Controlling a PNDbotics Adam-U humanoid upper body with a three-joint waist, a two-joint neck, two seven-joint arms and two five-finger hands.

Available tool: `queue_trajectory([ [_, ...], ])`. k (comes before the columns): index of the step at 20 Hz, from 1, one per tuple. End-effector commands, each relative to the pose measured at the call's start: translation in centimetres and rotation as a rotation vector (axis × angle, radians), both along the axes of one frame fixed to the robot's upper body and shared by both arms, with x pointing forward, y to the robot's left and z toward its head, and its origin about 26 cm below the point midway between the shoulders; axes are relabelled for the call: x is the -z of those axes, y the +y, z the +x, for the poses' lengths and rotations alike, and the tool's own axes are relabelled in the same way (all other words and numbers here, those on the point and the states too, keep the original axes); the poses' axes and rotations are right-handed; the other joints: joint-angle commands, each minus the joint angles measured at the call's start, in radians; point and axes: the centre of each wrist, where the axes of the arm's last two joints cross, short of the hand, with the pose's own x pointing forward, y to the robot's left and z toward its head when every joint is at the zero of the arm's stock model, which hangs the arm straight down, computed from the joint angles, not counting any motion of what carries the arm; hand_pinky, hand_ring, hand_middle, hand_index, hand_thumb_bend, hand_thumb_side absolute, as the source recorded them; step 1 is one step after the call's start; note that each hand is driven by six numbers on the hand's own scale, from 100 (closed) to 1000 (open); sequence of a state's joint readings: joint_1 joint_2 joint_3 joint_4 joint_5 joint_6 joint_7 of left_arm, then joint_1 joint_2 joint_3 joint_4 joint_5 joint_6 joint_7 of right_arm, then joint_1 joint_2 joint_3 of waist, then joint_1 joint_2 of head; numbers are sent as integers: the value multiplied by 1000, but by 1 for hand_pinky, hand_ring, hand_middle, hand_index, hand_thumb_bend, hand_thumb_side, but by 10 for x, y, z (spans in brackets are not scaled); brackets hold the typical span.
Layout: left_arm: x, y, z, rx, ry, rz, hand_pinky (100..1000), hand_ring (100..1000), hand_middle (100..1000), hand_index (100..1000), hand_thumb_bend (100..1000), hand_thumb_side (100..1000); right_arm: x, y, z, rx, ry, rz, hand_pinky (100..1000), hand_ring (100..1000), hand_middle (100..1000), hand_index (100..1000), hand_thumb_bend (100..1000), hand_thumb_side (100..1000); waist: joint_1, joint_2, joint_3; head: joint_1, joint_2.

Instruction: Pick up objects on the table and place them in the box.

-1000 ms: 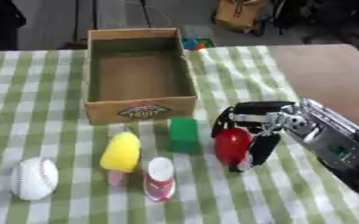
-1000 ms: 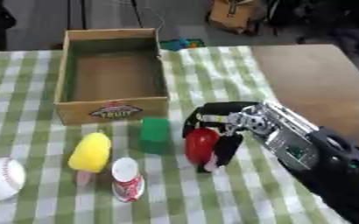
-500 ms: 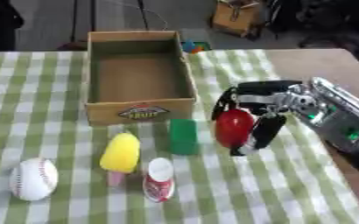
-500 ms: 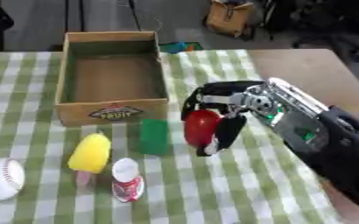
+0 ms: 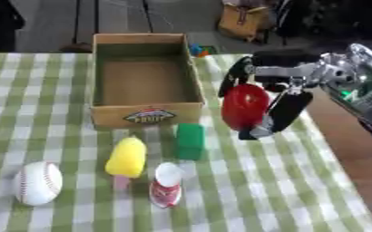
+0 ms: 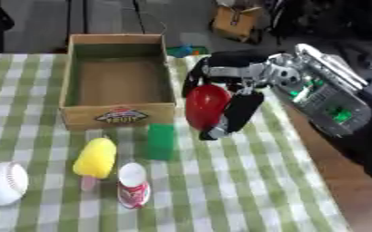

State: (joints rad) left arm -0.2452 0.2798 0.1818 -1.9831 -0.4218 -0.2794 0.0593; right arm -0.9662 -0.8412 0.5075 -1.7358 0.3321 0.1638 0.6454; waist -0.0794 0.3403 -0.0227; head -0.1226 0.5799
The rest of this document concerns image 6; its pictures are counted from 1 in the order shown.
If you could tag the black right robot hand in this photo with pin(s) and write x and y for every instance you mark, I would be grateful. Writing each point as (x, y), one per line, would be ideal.
(223, 63)

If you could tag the red toy pepper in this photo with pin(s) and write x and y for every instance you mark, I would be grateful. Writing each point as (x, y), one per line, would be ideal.
(205, 104)

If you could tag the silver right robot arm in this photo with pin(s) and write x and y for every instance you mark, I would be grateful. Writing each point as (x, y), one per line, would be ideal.
(326, 99)

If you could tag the tan cardboard box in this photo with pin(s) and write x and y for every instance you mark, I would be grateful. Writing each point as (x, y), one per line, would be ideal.
(118, 81)

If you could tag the teal and orange toy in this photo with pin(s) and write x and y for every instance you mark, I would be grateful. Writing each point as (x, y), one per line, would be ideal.
(185, 50)

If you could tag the tan bag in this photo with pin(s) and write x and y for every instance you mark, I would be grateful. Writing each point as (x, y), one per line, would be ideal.
(236, 22)

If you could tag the green rectangular block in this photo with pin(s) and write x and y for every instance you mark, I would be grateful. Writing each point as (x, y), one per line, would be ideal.
(160, 141)

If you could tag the black bag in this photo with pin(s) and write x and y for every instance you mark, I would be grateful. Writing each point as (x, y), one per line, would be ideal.
(326, 18)

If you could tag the black tripod legs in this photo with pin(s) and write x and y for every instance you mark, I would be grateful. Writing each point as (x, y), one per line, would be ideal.
(83, 15)

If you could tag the red and white can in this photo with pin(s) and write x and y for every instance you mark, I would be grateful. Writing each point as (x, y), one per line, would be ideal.
(133, 185)

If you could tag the yellow toy ice pop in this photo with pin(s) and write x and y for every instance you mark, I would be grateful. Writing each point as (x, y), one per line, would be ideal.
(96, 159)

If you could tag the white baseball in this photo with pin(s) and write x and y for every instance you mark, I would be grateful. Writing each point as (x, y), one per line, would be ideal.
(4, 183)

